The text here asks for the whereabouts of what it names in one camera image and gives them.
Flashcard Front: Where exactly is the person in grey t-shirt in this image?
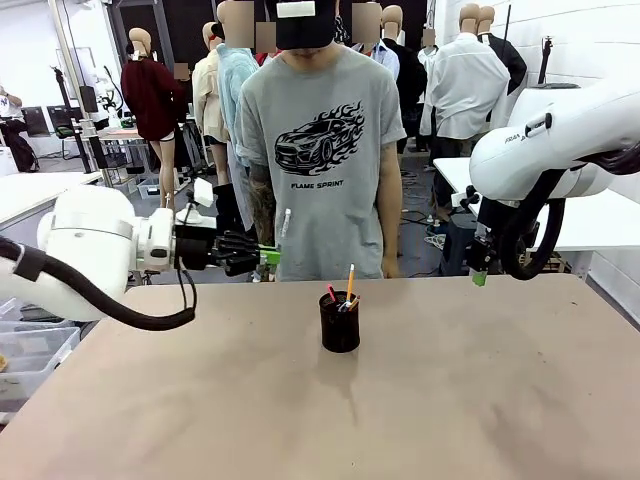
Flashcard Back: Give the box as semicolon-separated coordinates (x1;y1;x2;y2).
234;0;408;282

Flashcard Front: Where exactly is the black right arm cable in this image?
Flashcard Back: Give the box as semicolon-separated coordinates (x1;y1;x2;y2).
499;144;640;282

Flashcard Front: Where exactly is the mannequin in blue shirt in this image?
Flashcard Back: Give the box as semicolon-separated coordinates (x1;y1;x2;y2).
351;1;402;81

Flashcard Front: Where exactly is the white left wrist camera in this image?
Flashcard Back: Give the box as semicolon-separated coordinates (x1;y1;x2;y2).
192;176;217;209

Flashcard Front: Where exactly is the mannequin in cream jacket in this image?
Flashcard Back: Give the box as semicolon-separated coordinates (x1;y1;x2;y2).
191;21;232;187

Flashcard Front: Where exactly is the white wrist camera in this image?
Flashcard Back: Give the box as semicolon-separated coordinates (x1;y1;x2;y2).
450;185;482;209
192;176;217;209

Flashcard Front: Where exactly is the mannequin in black clothes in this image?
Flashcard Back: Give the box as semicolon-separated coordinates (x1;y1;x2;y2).
380;4;430;156

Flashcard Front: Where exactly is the mannequin in maroon sweater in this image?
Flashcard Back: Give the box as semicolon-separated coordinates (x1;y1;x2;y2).
120;27;190;211

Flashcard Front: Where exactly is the seated person in background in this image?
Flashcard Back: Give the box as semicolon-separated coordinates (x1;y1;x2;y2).
0;84;41;174

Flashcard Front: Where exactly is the white side table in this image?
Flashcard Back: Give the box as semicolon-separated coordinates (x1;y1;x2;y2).
432;155;640;254
0;171;104;227

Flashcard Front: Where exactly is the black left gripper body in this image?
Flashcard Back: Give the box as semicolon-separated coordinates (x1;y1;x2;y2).
174;225;221;271

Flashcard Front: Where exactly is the mannequin in white shirt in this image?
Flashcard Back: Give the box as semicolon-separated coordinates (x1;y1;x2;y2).
418;2;512;151

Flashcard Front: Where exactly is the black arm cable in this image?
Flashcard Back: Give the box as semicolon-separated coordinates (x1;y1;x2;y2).
499;144;640;282
0;234;198;332

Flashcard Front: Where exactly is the clear plastic storage bin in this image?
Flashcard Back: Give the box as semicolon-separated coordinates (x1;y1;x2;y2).
0;323;82;389

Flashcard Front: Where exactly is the mannequin in blue fleece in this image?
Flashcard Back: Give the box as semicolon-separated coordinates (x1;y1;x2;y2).
215;0;262;236

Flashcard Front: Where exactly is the mannequin in red jacket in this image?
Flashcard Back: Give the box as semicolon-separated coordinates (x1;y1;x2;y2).
254;22;279;67

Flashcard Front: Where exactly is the mannequin in black jacket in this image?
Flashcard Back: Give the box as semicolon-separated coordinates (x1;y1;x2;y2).
477;5;529;97

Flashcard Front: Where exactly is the bare left forearm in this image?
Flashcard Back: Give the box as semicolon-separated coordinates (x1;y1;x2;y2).
376;143;404;259

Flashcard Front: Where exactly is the black mesh pen holder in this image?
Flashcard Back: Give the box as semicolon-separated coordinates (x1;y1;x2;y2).
318;290;361;354

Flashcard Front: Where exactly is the tattooed right forearm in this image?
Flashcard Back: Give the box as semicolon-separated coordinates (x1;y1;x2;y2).
247;162;278;248

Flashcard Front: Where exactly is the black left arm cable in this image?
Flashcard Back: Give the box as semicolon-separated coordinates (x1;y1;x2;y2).
0;234;198;332

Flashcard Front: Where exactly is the black tripod stand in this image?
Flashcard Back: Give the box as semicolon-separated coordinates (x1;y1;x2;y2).
536;35;555;86
50;66;94;174

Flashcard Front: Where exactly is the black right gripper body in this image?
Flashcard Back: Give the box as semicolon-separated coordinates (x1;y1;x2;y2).
474;199;504;244

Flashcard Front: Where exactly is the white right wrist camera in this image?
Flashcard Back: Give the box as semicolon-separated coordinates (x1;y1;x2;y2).
450;185;482;209

